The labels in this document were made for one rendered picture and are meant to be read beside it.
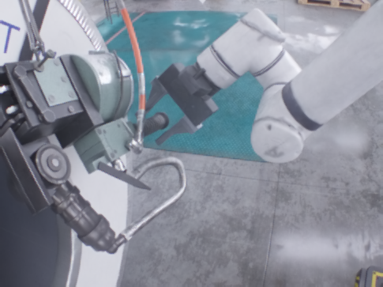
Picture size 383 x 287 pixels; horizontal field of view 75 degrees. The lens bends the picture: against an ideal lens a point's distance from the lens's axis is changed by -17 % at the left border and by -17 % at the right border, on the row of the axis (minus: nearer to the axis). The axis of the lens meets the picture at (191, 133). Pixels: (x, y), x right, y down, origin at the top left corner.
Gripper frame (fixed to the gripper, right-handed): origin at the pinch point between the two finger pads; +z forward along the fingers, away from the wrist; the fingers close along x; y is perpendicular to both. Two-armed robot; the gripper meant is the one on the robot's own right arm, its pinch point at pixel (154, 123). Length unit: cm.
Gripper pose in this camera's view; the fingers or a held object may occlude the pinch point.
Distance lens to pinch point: 67.1
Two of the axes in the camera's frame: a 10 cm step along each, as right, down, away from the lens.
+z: -7.1, 5.7, 4.2
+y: 3.4, -2.4, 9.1
